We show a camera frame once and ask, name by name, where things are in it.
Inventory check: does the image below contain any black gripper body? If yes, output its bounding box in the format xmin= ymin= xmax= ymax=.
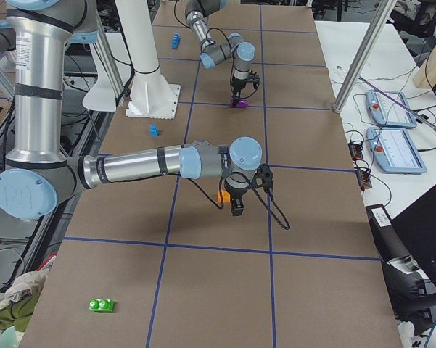
xmin=231 ymin=76 xmax=247 ymax=95
xmin=229 ymin=190 xmax=245 ymax=210

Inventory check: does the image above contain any orange trapezoid block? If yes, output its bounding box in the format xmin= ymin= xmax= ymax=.
xmin=217 ymin=189 xmax=231 ymax=204

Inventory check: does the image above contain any purple trapezoid block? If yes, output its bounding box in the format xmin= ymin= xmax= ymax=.
xmin=229 ymin=97 xmax=249 ymax=108

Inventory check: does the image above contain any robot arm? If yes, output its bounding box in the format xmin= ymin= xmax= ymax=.
xmin=184 ymin=1 xmax=260 ymax=108
xmin=0 ymin=1 xmax=269 ymax=220

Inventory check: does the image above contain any long blue four-stud block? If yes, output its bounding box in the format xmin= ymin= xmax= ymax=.
xmin=171 ymin=33 xmax=181 ymax=49

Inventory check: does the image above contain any small blue block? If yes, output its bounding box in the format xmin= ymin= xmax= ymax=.
xmin=149 ymin=124 xmax=160 ymax=137

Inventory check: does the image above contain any far blue teach pendant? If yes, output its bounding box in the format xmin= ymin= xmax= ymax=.
xmin=366 ymin=89 xmax=417 ymax=129

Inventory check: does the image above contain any blue teach pendant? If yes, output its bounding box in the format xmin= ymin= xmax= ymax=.
xmin=366 ymin=89 xmax=417 ymax=129
xmin=366 ymin=127 xmax=427 ymax=174

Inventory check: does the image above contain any near blue teach pendant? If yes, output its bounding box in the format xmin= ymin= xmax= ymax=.
xmin=366 ymin=127 xmax=427 ymax=174

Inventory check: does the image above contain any green two-stud block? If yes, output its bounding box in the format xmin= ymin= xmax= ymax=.
xmin=89 ymin=298 xmax=115 ymax=313

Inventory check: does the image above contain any black laptop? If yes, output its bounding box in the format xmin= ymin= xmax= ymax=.
xmin=392 ymin=184 xmax=436 ymax=281

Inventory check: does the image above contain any metal grabber reach tool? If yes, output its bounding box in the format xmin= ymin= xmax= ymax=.
xmin=358 ymin=76 xmax=436 ymax=132

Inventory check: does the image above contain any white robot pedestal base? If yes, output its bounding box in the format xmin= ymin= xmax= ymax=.
xmin=115 ymin=0 xmax=181 ymax=119

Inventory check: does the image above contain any aluminium frame post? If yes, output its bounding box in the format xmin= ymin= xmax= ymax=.
xmin=332 ymin=0 xmax=396 ymax=114

